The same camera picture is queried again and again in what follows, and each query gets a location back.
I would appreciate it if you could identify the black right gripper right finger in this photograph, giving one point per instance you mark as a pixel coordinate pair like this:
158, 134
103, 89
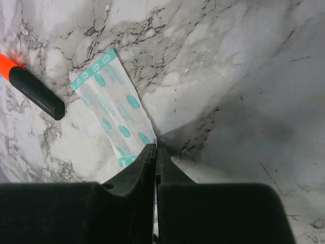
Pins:
189, 212

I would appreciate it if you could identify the orange black highlighter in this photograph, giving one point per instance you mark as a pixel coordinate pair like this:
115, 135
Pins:
32, 88

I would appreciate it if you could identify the white dressing packet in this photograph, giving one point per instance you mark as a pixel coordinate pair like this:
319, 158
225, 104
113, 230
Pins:
108, 92

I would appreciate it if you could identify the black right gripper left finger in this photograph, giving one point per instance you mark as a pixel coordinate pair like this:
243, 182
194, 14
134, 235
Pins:
117, 211

